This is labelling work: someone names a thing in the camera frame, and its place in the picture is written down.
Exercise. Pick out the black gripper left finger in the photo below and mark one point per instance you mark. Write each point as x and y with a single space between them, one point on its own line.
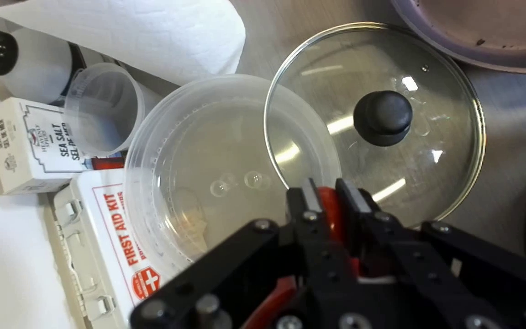
303 203

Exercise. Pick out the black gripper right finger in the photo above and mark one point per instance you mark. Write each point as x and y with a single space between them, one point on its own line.
356 205

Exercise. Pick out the orange cup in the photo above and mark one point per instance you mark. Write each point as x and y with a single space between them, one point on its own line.
316 281

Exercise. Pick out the clear plastic cup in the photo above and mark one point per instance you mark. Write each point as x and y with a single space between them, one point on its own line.
104 108

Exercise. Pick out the clear plastic container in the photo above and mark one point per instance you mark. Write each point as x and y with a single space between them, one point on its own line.
215 153

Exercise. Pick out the glass pan lid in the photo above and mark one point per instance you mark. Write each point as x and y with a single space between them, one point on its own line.
374 104

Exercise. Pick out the first aid kit box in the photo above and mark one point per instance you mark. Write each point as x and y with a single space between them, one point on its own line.
107 269

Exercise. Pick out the white paper towel roll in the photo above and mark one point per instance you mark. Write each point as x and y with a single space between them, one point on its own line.
177 40

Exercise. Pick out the purple frying pan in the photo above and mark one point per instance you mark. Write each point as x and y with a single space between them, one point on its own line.
487 33

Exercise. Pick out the sea salt box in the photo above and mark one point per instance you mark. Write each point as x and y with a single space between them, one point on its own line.
36 148

